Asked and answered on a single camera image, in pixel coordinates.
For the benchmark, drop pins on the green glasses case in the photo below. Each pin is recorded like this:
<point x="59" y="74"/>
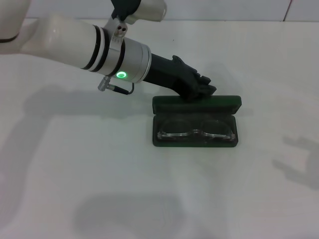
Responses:
<point x="197" y="105"/>

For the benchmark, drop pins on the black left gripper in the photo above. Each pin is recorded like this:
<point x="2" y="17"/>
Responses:
<point x="167" y="72"/>

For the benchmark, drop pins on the clear transparent glasses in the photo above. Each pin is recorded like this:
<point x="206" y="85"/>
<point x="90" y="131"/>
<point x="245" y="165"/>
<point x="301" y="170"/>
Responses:
<point x="197" y="133"/>

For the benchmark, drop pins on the left black white wrist camera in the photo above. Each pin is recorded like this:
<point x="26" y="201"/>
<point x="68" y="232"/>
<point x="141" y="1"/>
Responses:
<point x="147" y="10"/>

